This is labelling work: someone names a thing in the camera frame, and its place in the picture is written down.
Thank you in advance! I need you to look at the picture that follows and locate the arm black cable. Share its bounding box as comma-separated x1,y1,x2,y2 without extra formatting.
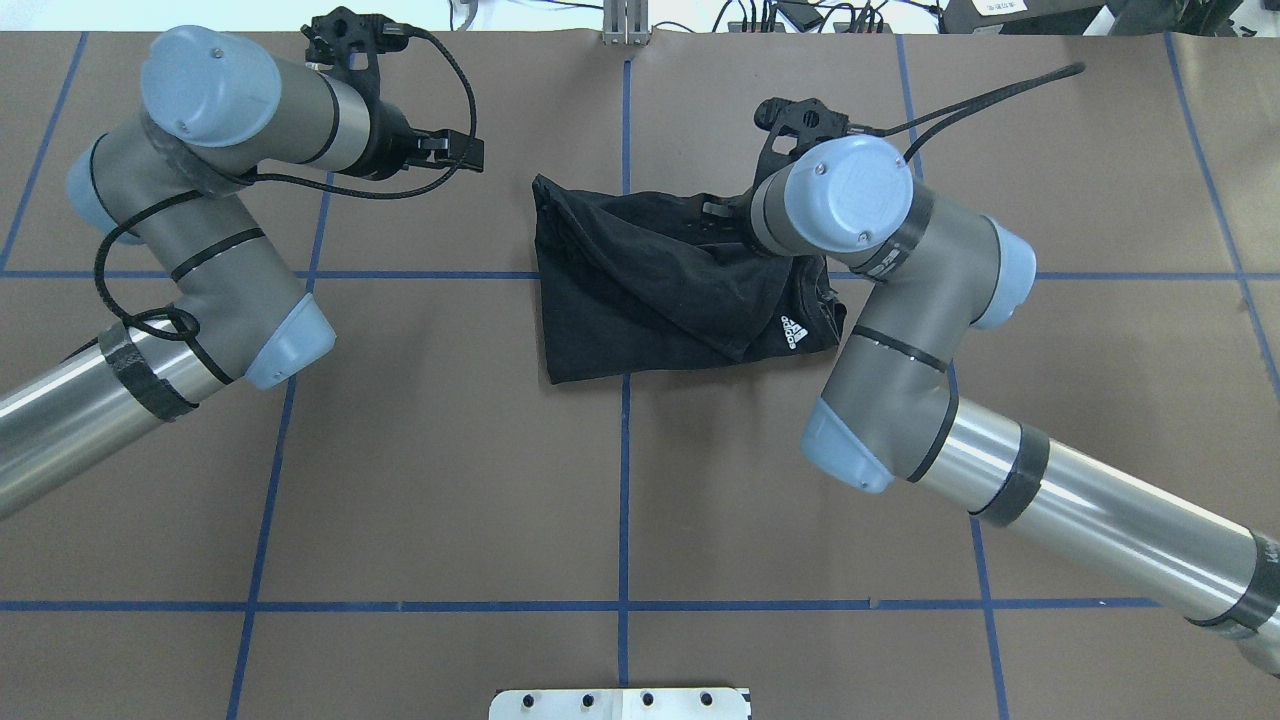
92,26,479,386
850,61,1087,167

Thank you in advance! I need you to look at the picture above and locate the near orange black usb hub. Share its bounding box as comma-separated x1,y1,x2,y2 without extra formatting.
815,1,892,35

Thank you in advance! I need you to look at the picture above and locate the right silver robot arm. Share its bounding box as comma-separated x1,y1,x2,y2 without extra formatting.
703,135,1279,676

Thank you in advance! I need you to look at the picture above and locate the aluminium frame post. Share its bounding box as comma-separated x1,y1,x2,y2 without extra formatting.
600,0,652,46

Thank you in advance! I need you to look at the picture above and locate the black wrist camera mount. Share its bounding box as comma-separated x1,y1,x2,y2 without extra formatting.
300,6,411,102
751,97,851,190

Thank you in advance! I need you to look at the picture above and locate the black graphic t-shirt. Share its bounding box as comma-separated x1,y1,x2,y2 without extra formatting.
532,176,847,384

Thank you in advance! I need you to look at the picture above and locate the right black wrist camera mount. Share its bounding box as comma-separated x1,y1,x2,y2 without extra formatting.
751,97,851,190

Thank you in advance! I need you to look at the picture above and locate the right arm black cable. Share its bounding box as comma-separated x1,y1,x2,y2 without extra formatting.
850,61,1087,167

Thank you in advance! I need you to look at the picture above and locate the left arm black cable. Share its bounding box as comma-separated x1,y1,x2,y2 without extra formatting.
92,26,479,386

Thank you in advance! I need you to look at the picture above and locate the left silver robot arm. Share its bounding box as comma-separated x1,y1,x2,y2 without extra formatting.
1,6,484,518

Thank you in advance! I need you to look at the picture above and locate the orange black usb hub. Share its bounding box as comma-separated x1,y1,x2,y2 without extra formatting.
815,1,892,35
710,1,777,35

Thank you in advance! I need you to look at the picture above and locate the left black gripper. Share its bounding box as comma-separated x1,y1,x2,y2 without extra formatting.
365,101,485,181

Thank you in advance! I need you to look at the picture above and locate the black desktop box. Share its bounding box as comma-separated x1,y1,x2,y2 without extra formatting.
938,1,1107,36

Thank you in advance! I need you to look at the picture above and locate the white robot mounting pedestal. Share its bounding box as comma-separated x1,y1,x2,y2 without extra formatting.
488,687,753,719

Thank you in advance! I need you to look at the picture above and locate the far orange black usb hub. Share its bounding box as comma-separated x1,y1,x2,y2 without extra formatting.
710,1,777,35

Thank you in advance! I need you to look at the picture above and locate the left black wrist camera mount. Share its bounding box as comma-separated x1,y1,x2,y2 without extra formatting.
300,6,411,102

